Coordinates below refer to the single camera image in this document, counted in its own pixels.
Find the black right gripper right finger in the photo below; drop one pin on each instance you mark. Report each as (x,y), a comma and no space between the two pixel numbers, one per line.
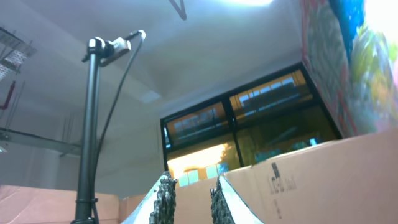
(227,207)

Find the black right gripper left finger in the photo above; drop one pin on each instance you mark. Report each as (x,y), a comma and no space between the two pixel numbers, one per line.
(158,206)

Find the cardboard backdrop panel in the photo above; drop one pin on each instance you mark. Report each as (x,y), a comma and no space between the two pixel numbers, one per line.
(353,180)

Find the colourful painted cloth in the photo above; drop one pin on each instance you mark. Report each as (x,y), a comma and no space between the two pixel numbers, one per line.
(350,52)

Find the overhead camera on pole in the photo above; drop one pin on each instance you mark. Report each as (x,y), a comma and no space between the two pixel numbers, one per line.
(121,46)

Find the black camera stand pole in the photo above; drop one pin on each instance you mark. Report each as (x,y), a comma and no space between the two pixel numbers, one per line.
(85,194)

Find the black framed window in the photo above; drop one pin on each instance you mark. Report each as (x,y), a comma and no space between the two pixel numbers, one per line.
(275,114)

